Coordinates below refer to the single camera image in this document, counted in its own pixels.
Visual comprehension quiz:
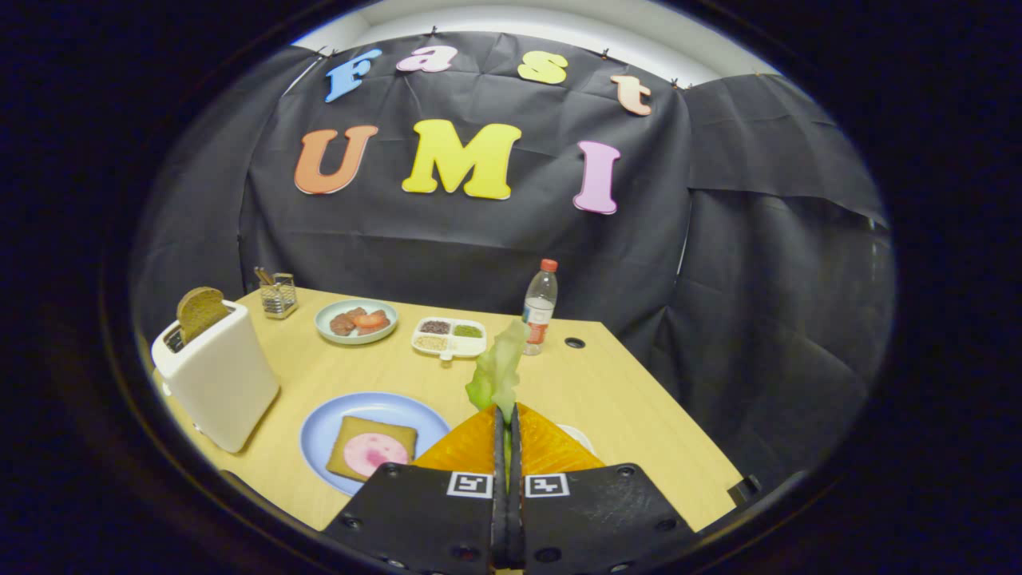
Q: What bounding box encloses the metal wire utensil holder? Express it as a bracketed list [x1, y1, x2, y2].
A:
[254, 272, 299, 320]

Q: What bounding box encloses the white divided condiment dish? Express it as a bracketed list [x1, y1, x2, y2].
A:
[410, 317, 488, 362]

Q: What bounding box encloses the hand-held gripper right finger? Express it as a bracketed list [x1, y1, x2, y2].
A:
[509, 402, 695, 575]

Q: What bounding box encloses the clear water bottle red cap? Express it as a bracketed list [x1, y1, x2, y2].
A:
[522, 258, 559, 356]

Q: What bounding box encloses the brown toast slice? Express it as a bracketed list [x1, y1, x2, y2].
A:
[176, 287, 232, 344]

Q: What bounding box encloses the pale green round plate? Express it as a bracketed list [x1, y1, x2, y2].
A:
[315, 299, 398, 346]

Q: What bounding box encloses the pink ham slice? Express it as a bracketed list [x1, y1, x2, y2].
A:
[343, 433, 410, 478]

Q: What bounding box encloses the blue round plate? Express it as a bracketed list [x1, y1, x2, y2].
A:
[299, 391, 452, 498]

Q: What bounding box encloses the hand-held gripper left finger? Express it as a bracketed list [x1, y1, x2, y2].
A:
[323, 405, 508, 575]

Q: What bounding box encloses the square bread slice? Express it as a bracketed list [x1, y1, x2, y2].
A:
[326, 415, 418, 482]

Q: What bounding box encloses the black backdrop cloth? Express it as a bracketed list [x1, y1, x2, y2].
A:
[132, 32, 895, 480]

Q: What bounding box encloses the green lettuce leaf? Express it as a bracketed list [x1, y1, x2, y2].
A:
[465, 318, 529, 424]

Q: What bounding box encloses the white toaster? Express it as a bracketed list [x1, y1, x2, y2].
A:
[152, 299, 282, 454]

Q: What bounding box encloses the white square plate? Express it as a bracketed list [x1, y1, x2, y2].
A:
[557, 423, 596, 456]

